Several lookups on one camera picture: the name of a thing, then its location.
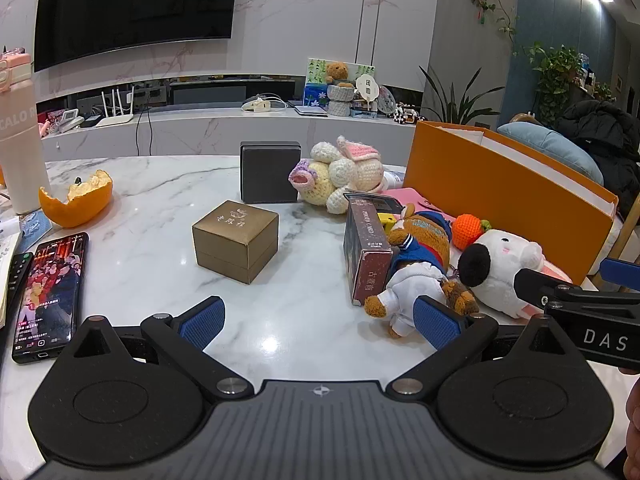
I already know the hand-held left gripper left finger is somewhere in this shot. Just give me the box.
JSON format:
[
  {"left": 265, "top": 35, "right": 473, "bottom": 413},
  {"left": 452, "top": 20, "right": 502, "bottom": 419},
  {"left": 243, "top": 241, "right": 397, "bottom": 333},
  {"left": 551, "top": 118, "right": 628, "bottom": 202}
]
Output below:
[{"left": 65, "top": 296, "right": 253, "bottom": 401}]

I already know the round white hand fan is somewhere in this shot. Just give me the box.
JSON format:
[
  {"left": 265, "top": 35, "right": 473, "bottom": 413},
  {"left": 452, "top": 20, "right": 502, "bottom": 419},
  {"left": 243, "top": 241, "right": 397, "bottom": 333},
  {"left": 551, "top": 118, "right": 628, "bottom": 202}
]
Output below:
[{"left": 354, "top": 74, "right": 381, "bottom": 111}]

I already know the pink wallet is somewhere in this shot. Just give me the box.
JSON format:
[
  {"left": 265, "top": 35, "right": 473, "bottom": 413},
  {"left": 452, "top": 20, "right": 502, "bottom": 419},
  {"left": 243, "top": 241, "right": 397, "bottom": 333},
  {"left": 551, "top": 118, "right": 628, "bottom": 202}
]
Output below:
[{"left": 382, "top": 187, "right": 573, "bottom": 286}]

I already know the white plush with black ear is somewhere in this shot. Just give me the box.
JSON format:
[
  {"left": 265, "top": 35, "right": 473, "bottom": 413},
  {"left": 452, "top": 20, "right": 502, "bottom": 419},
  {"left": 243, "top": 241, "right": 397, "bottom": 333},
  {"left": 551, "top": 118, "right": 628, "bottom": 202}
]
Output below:
[{"left": 457, "top": 228, "right": 546, "bottom": 321}]

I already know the black remote control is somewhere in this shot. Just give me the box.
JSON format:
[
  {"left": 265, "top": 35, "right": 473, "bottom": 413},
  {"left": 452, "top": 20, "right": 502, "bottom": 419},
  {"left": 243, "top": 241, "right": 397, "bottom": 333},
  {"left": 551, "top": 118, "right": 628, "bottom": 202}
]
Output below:
[{"left": 0, "top": 252, "right": 33, "bottom": 331}]

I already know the black television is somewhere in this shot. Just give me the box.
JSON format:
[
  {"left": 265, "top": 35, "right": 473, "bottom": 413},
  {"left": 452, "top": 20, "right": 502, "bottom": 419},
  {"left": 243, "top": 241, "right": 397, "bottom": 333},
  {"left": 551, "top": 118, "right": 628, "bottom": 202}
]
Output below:
[{"left": 32, "top": 0, "right": 241, "bottom": 73}]

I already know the dark maroon box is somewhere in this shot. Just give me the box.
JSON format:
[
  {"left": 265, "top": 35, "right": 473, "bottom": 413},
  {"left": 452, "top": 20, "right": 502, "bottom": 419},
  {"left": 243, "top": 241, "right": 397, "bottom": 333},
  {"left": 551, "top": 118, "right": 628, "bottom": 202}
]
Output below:
[{"left": 343, "top": 192, "right": 403, "bottom": 307}]

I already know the light blue cushion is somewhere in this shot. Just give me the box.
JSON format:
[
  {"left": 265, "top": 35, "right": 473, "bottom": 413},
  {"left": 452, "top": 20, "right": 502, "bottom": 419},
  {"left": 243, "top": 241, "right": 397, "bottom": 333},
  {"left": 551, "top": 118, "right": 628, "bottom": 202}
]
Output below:
[{"left": 497, "top": 122, "right": 606, "bottom": 186}]

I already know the bushy green plant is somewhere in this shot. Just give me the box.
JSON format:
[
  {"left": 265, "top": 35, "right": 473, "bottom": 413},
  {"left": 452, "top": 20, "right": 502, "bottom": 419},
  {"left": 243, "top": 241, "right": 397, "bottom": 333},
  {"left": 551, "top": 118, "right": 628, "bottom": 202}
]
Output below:
[{"left": 527, "top": 42, "right": 583, "bottom": 126}]

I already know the potted long-leaf plant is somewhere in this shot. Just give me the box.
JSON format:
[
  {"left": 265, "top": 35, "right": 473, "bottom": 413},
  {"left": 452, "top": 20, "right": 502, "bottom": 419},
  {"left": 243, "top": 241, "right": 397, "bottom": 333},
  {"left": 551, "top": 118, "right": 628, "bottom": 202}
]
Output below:
[{"left": 419, "top": 65, "right": 506, "bottom": 126}]

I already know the orange storage box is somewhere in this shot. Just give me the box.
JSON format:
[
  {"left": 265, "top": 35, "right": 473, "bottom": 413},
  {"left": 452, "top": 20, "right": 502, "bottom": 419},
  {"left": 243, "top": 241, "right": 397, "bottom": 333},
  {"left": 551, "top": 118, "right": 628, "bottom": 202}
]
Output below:
[{"left": 402, "top": 121, "right": 619, "bottom": 286}]

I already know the patterned round plate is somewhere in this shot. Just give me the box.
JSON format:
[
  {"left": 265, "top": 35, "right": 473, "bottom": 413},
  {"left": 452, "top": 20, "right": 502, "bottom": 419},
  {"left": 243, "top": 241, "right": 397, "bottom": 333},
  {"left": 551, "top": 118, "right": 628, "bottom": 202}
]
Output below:
[{"left": 375, "top": 85, "right": 398, "bottom": 116}]

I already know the cream crochet bunny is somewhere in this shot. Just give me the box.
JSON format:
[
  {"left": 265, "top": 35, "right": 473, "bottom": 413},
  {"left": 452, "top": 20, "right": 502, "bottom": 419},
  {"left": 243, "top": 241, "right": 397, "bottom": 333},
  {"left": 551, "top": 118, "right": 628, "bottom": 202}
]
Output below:
[{"left": 289, "top": 135, "right": 386, "bottom": 216}]

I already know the dark grey box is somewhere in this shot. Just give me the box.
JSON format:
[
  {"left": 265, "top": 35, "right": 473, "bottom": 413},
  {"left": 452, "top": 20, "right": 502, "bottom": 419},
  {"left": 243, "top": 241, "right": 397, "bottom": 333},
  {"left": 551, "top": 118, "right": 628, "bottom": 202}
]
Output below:
[{"left": 240, "top": 141, "right": 302, "bottom": 204}]

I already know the black cable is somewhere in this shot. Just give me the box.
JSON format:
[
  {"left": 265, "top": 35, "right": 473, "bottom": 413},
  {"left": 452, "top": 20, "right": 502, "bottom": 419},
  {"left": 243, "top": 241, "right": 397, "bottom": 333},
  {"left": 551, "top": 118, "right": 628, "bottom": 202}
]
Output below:
[{"left": 135, "top": 107, "right": 153, "bottom": 158}]

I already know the orange peel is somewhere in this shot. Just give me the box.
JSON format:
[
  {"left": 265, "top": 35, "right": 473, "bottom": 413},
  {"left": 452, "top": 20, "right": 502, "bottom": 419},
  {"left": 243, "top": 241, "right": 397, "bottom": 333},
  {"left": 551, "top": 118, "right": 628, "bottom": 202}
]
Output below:
[{"left": 39, "top": 170, "right": 115, "bottom": 228}]

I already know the white telephone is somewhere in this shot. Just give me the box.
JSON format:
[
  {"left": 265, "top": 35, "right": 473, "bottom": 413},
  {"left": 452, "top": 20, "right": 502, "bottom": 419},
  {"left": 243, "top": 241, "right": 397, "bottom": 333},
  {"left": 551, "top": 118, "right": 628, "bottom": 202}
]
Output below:
[{"left": 52, "top": 109, "right": 86, "bottom": 133}]

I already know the white router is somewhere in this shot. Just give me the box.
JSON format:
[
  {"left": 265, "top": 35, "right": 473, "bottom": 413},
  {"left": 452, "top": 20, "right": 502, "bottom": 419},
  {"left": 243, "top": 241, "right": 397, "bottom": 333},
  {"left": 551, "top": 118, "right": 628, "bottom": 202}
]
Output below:
[{"left": 95, "top": 87, "right": 136, "bottom": 127}]

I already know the crochet orange with red flower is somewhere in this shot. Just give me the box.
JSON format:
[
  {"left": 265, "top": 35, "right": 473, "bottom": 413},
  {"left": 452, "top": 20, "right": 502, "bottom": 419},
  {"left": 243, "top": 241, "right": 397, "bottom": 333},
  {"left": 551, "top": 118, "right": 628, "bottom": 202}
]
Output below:
[{"left": 452, "top": 213, "right": 492, "bottom": 252}]

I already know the blue printed card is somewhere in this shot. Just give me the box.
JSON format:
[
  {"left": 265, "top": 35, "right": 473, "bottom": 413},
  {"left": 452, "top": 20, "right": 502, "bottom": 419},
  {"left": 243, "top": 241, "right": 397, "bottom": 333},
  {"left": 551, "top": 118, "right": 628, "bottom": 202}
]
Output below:
[{"left": 20, "top": 210, "right": 53, "bottom": 241}]

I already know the brown teddy bear plush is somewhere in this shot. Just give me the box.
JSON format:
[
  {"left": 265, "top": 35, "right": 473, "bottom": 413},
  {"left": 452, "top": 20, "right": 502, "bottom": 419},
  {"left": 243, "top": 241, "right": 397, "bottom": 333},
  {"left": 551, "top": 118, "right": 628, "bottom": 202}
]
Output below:
[{"left": 364, "top": 203, "right": 481, "bottom": 341}]

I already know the black smartphone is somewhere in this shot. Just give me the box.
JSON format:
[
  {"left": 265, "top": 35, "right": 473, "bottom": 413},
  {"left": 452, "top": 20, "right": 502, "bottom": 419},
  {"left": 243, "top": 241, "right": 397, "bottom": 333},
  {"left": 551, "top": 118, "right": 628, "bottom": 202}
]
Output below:
[{"left": 11, "top": 232, "right": 91, "bottom": 365}]

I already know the marble television cabinet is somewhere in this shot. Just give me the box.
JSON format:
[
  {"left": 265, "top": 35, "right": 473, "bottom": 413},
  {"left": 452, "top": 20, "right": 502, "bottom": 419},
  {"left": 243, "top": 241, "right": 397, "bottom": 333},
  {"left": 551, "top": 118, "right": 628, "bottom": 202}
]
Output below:
[{"left": 40, "top": 72, "right": 426, "bottom": 163}]

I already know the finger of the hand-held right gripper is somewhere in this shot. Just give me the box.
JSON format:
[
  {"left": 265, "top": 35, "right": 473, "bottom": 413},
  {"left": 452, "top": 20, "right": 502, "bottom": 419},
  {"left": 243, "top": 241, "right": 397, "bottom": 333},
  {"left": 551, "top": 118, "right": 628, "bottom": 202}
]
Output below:
[
  {"left": 514, "top": 268, "right": 640, "bottom": 311},
  {"left": 601, "top": 258, "right": 640, "bottom": 293}
]

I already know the gold gift box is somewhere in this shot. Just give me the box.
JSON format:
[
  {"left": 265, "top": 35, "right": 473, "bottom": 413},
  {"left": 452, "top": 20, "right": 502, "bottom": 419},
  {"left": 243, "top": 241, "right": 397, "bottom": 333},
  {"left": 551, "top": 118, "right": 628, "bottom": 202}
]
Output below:
[{"left": 191, "top": 200, "right": 280, "bottom": 285}]

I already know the white bottle with pink lid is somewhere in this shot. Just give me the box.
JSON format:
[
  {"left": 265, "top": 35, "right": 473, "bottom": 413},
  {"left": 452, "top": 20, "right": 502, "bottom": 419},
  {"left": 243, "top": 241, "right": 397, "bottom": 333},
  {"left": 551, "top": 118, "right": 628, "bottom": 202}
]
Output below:
[{"left": 0, "top": 47, "right": 51, "bottom": 216}]

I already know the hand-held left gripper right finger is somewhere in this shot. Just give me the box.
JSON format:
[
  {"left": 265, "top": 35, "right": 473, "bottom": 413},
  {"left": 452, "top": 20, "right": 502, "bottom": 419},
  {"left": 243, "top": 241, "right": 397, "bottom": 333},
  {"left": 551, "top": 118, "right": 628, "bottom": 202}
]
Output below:
[{"left": 385, "top": 295, "right": 582, "bottom": 401}]

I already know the person's right hand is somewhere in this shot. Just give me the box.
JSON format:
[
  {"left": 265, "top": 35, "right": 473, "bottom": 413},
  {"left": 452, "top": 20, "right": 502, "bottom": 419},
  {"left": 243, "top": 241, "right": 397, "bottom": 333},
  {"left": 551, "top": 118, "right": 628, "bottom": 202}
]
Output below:
[{"left": 624, "top": 377, "right": 640, "bottom": 466}]

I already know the small brown teddy bear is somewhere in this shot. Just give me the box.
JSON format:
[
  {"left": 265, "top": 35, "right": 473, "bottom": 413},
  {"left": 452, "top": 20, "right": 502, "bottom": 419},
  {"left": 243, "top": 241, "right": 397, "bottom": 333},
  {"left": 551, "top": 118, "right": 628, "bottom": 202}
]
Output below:
[{"left": 326, "top": 61, "right": 353, "bottom": 86}]

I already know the black jacket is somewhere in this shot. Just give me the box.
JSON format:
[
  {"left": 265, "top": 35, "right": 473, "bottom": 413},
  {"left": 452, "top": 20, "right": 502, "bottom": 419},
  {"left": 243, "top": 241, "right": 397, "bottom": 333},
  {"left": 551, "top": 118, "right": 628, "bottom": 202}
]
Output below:
[{"left": 555, "top": 100, "right": 640, "bottom": 221}]

